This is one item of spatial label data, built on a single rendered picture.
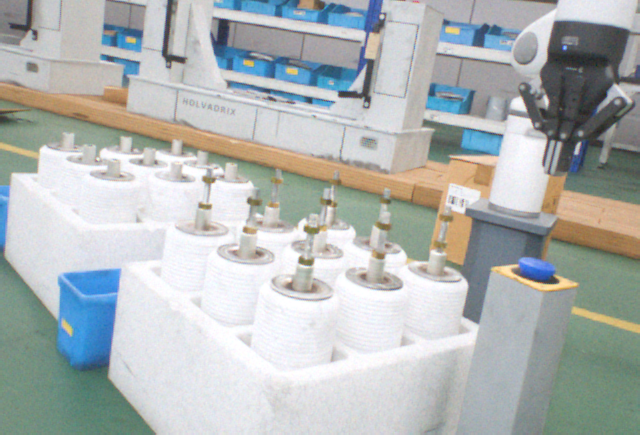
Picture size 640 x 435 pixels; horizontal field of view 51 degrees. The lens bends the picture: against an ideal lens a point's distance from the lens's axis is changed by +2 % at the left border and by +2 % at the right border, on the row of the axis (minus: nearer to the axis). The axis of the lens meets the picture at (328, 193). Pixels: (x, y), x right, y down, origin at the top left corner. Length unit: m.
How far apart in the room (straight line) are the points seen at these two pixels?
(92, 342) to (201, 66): 2.54
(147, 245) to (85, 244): 0.11
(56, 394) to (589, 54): 0.81
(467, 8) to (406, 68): 6.51
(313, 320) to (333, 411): 0.11
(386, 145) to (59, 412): 2.09
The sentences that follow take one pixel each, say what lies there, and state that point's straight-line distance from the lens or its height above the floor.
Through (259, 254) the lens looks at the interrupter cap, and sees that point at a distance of 0.88.
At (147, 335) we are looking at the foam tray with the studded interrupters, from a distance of 0.95.
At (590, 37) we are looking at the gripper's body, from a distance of 0.74.
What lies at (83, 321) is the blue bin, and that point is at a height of 0.08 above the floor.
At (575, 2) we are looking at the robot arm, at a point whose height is 0.61.
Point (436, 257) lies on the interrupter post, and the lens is 0.93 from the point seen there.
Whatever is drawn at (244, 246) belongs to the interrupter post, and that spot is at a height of 0.27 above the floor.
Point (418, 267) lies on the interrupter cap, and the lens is 0.95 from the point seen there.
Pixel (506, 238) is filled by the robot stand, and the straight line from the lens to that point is 1.22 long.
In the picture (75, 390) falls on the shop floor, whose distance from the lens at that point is 1.06.
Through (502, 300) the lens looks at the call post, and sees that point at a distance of 0.79.
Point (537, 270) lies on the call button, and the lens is 0.78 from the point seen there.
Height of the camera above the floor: 0.51
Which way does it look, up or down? 11 degrees down
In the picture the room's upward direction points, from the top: 10 degrees clockwise
